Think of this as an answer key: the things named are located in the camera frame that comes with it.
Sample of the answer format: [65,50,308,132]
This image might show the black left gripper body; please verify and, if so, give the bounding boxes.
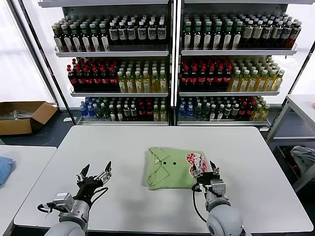
[73,176,104,203]

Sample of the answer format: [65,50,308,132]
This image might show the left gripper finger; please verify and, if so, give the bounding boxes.
[75,164,91,184]
[95,161,113,184]

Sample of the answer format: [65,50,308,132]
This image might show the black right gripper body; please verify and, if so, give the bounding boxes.
[195,172,221,186]

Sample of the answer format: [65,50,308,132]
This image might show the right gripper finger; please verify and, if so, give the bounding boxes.
[191,164,202,178]
[209,160,221,176]

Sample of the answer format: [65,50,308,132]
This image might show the light green polo shirt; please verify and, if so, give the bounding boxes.
[142,147,215,191]

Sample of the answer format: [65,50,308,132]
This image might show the grey-blue clothes pile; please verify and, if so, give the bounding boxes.
[289,145,315,177]

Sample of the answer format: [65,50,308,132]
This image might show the white side table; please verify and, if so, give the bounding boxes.
[0,145,58,236]

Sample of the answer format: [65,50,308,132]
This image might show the dark storage bin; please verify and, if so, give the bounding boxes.
[274,145,302,183]

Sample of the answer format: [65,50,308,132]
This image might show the folded blue cloth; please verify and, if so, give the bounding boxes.
[0,156,14,188]

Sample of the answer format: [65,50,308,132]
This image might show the open brown cardboard box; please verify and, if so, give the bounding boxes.
[0,101,59,136]

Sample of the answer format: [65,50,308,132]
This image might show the wrapped silver metal parts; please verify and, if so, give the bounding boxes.
[0,110,35,121]

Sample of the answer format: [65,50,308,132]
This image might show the yellow tea bottle green label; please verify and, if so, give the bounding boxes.
[125,71,135,93]
[272,69,285,92]
[264,69,276,92]
[228,70,241,92]
[117,71,126,93]
[255,70,268,92]
[150,70,160,93]
[247,70,258,92]
[133,70,143,93]
[158,70,168,93]
[142,70,151,93]
[238,70,250,92]

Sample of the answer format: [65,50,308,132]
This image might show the red-cap cola bottle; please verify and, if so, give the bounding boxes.
[206,65,215,91]
[189,65,198,91]
[222,65,232,91]
[75,67,86,91]
[92,67,102,91]
[83,67,94,91]
[197,65,207,91]
[181,65,190,91]
[66,67,78,91]
[100,67,110,91]
[214,65,223,91]
[108,67,119,91]

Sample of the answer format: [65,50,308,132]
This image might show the grey metal shelf unit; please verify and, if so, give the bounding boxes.
[36,0,173,126]
[173,0,315,129]

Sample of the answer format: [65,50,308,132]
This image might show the green-cap dark tea bottle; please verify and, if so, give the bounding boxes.
[79,23,91,53]
[61,24,72,53]
[192,21,202,50]
[53,24,64,53]
[232,21,242,50]
[222,21,232,50]
[69,23,81,53]
[98,22,110,52]
[182,21,192,50]
[212,21,222,50]
[89,23,100,52]
[202,21,212,50]

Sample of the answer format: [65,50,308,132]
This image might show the dark bottle beige label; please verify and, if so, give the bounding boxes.
[242,21,253,49]
[251,21,263,49]

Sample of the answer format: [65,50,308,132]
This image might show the white-cap bottle blue label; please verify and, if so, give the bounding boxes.
[137,21,147,47]
[126,21,137,47]
[157,21,166,47]
[271,21,283,49]
[118,21,128,47]
[262,21,273,49]
[147,21,157,47]
[108,22,119,47]
[281,21,292,49]

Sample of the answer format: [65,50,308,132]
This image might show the white-cap red tea bottle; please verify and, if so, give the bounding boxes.
[289,22,301,49]

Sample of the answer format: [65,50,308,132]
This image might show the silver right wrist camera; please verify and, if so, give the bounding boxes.
[210,178,226,195]

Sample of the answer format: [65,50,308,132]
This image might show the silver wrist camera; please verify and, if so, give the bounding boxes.
[210,178,226,195]
[52,192,75,210]

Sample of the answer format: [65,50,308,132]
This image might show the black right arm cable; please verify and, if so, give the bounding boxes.
[190,183,210,224]

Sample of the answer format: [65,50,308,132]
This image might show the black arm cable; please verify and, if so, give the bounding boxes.
[190,183,210,224]
[36,186,109,214]

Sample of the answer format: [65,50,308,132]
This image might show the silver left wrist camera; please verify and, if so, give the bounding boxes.
[52,192,75,210]

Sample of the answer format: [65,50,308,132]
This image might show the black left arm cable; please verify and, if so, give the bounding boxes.
[36,186,109,214]

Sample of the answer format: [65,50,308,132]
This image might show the grey metal frame table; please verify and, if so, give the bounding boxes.
[265,94,315,193]

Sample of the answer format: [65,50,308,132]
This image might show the dark window frame post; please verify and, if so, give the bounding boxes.
[7,0,74,119]

